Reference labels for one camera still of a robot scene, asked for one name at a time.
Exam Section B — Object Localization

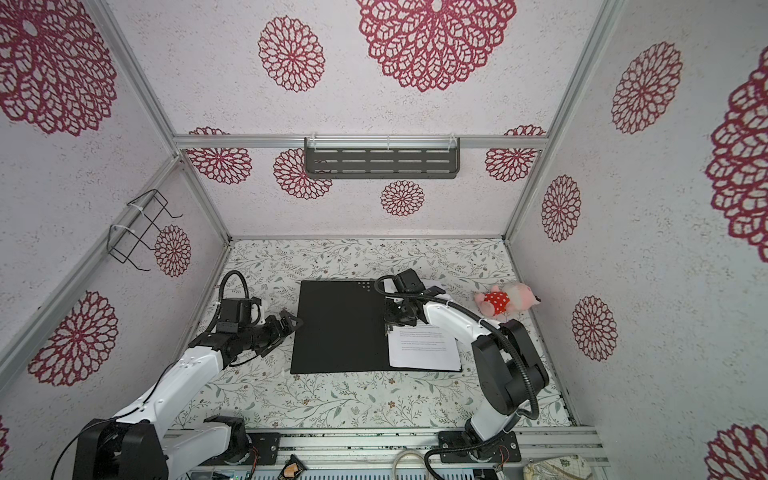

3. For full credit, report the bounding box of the black wire wall rack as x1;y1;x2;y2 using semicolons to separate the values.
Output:
106;189;183;272

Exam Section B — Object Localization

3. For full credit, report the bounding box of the pink plush toy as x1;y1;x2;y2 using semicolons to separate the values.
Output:
474;282;541;319

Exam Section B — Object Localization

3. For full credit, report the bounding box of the white cable loop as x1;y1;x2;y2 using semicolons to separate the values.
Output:
391;449;433;480

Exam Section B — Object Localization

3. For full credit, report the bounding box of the grey wall shelf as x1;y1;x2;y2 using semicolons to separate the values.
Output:
304;137;461;180

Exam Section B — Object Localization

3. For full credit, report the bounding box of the printed paper sheet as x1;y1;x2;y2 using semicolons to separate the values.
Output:
387;324;462;372

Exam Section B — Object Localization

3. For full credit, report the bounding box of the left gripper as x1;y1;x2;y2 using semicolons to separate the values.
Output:
240;309;303;357

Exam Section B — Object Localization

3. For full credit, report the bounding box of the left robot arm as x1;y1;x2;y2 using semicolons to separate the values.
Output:
69;297;303;479

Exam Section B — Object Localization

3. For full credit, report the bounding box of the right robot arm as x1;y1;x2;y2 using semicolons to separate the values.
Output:
373;269;550;446

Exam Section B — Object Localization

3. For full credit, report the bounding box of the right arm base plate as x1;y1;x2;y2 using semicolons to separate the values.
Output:
437;430;522;464

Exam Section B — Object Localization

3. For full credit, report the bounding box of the patterned cloth bag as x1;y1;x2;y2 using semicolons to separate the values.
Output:
523;455;594;480

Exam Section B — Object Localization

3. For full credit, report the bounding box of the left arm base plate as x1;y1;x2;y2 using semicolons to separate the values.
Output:
209;413;282;467

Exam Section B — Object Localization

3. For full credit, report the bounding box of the blue black folder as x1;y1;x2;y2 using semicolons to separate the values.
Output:
290;279;463;375

